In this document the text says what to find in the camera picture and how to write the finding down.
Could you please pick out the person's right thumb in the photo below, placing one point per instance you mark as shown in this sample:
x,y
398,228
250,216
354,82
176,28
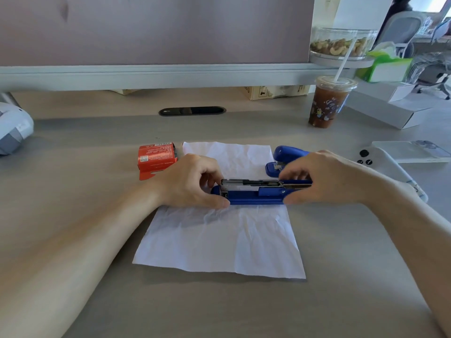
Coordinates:
x,y
299,196

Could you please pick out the white cardboard box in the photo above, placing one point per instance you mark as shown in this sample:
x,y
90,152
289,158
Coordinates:
x,y
384,102

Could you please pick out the white drinking straw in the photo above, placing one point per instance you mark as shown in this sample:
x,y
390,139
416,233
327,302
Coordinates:
x,y
346,54

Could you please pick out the white grey device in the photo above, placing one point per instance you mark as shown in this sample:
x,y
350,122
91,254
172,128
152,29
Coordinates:
x,y
12,128

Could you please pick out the iced coffee plastic cup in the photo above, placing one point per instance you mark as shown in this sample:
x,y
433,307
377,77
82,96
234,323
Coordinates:
x,y
327,105

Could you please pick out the person's right hand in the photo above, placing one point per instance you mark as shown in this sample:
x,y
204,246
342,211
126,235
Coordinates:
x,y
331,175

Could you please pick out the orange staple box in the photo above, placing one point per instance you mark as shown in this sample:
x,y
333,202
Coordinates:
x,y
156,159

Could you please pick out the person's left thumb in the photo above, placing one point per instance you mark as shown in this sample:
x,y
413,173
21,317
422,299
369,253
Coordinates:
x,y
215,202

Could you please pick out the black office chair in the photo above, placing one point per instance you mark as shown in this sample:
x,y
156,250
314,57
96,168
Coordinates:
x,y
435,72

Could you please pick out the mauve desk partition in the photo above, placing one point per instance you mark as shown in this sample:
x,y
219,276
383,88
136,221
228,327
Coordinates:
x,y
155,35

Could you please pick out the person's left hand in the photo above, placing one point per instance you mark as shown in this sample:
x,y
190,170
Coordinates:
x,y
179,183

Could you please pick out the person's right forearm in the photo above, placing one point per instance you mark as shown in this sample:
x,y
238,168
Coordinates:
x,y
412,225

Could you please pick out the grey office chair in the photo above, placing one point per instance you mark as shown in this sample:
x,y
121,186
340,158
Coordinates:
x,y
401,29

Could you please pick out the green tissue box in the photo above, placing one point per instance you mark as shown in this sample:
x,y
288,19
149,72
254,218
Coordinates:
x,y
387,68

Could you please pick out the white crumpled paper sheet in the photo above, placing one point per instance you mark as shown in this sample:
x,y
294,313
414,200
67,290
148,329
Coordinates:
x,y
225,239

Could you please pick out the smartphone in clear case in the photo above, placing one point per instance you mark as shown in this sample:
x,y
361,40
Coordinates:
x,y
408,151

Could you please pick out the white smartphone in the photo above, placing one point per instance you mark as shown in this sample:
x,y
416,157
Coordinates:
x,y
387,165

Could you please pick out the blue stapler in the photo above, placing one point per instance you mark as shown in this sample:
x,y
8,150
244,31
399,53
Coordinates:
x,y
257,197

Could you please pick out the clear container of nuts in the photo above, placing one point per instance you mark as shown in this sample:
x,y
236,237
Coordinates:
x,y
338,45

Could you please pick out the person's left forearm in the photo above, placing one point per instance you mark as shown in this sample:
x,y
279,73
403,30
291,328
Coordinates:
x,y
77,249

